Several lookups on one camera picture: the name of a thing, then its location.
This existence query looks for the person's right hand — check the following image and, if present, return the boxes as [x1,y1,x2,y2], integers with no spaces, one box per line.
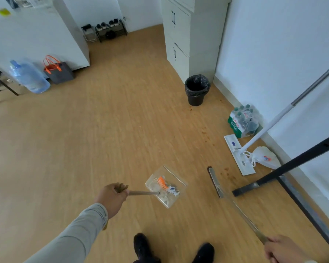
[264,235,317,263]

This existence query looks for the person's left hand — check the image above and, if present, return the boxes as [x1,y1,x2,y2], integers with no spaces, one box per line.
[94,183,130,220]

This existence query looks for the orange trash wrapper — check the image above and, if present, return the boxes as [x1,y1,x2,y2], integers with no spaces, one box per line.
[157,176,169,192]

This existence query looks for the clear plastic dustpan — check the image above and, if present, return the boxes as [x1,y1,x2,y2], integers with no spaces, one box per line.
[102,165,188,231]

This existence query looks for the long-handled broom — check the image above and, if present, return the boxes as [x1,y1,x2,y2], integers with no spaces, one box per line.
[207,166,269,244]

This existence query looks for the black trash bin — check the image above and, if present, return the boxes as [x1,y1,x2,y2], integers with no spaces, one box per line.
[184,74,211,107]

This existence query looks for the person's left forearm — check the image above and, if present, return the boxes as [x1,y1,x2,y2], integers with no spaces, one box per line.
[24,203,109,263]

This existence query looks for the black left shoe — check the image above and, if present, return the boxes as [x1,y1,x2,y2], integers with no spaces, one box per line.
[133,233,161,263]

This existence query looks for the black shoe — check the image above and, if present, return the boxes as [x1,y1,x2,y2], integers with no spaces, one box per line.
[133,233,161,263]
[192,243,215,263]

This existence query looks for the black right shoe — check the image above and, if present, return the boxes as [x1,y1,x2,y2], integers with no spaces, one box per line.
[192,243,215,263]

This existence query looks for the crumpled white plastic bag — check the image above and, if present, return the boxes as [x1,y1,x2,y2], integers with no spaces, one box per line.
[244,146,282,170]

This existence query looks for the silver metal pole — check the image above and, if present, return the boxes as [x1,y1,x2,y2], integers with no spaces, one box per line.
[237,59,329,155]

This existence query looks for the shrink-wrapped pack of water bottles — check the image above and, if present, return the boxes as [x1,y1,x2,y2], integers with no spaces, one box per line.
[227,104,264,139]

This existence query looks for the blue water jug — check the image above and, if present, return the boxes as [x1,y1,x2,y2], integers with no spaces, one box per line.
[10,59,51,94]

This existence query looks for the black metal rack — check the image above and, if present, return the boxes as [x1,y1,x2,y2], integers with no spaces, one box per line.
[95,19,128,43]

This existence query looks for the small grey metal stool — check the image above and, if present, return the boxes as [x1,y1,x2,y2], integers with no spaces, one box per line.
[81,24,98,43]

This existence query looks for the large light grey cabinet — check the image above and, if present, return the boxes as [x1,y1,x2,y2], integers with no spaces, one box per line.
[0,0,90,80]

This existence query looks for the grey metal filing cabinet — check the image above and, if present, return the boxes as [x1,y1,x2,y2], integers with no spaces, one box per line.
[161,0,233,84]

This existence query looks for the black metal folding frame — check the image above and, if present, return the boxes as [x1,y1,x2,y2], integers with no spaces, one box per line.
[232,131,329,258]

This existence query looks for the dark grey bag orange handles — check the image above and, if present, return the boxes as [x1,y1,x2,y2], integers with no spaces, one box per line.
[43,55,75,85]

